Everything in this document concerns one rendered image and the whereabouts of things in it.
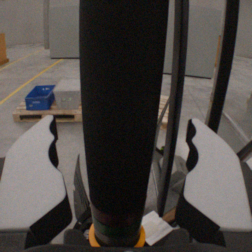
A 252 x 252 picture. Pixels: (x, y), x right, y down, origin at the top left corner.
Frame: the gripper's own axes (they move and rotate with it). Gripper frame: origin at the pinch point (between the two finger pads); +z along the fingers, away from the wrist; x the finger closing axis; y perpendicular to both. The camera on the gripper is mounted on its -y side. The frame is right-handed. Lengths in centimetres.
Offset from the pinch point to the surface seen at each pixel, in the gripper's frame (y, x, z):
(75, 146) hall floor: 148, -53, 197
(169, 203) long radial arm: 36.4, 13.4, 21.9
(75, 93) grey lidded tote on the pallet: 105, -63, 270
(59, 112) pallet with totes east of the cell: 133, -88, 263
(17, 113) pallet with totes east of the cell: 133, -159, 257
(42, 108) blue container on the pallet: 129, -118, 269
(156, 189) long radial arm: 33.9, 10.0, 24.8
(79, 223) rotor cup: 27.8, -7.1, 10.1
